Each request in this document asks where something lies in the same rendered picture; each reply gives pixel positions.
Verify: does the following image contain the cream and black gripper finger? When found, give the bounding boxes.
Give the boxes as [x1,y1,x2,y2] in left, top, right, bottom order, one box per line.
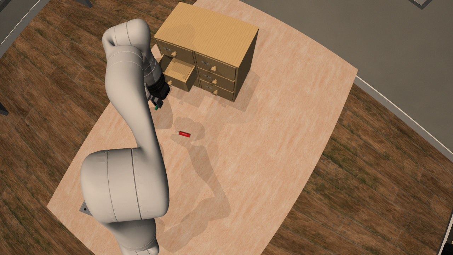
[150,95,156,106]
[154,97,163,108]

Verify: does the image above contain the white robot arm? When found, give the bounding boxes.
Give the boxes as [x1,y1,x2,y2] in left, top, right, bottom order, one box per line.
[80,18,170,255]

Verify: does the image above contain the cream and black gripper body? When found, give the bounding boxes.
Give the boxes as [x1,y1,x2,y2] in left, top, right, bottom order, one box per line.
[144,59,170,101]

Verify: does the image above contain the brown wooden drawer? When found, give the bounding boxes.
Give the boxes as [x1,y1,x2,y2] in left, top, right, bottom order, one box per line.
[195,52,236,80]
[193,78,200,87]
[156,39,195,65]
[158,54,198,92]
[198,67,235,92]
[200,79,234,101]

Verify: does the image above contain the small wooden chest of drawers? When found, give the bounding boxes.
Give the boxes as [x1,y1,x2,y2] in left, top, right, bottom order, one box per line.
[154,2,259,102]

